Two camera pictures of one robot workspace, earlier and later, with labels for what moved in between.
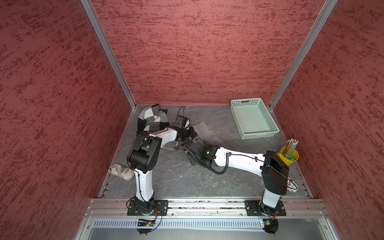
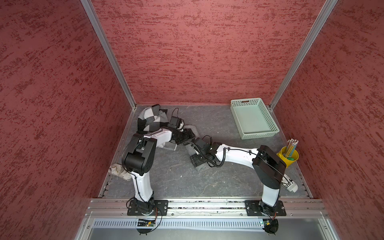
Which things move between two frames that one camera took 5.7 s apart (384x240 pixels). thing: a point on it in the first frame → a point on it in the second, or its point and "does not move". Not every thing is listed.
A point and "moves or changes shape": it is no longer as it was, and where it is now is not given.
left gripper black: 192,131 does not move
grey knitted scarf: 205,128 moves or changes shape
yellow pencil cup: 288,160 does not move
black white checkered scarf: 152,118 does not move
